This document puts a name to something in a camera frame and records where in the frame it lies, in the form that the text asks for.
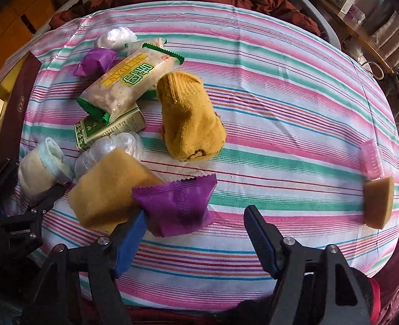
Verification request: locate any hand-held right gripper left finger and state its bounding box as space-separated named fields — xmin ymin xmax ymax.
xmin=20 ymin=208 xmax=149 ymax=325

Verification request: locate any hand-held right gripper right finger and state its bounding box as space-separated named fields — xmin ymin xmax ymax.
xmin=243 ymin=205 xmax=372 ymax=325

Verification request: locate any white sock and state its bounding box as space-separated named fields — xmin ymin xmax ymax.
xmin=17 ymin=138 xmax=75 ymax=199

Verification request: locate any large yellow sponge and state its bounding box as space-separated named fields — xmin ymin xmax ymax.
xmin=67 ymin=147 xmax=164 ymax=232

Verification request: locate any large purple snack packet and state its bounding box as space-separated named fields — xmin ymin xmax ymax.
xmin=131 ymin=173 xmax=218 ymax=238

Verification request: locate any dark red box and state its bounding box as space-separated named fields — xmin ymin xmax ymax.
xmin=0 ymin=51 xmax=41 ymax=177

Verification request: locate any yellow knit sock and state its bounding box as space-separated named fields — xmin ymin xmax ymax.
xmin=156 ymin=72 xmax=227 ymax=162

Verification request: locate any green tea box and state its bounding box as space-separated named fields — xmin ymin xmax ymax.
xmin=74 ymin=103 xmax=146 ymax=152

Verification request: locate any small yellow sponge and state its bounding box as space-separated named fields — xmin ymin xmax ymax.
xmin=363 ymin=176 xmax=395 ymax=229

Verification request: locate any pink hair roller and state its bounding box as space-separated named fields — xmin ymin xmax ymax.
xmin=360 ymin=139 xmax=384 ymax=180

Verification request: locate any striped cloth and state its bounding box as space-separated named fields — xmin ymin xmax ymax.
xmin=0 ymin=0 xmax=399 ymax=312

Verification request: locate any small purple snack packet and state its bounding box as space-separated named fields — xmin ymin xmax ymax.
xmin=74 ymin=48 xmax=117 ymax=78

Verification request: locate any clear green-edged snack packet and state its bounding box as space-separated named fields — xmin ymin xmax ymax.
xmin=125 ymin=37 xmax=168 ymax=56
xmin=77 ymin=49 xmax=185 ymax=124

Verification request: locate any white plastic bag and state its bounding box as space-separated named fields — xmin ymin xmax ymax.
xmin=341 ymin=35 xmax=367 ymax=65

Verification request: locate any wooden side table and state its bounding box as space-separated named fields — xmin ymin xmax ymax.
xmin=308 ymin=0 xmax=399 ymax=75

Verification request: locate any beige folded fabric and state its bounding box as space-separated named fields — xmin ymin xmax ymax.
xmin=371 ymin=10 xmax=399 ymax=69

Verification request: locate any small purple box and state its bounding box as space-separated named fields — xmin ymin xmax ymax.
xmin=345 ymin=3 xmax=366 ymax=24

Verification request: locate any white cable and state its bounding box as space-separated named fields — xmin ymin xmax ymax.
xmin=355 ymin=54 xmax=383 ymax=79

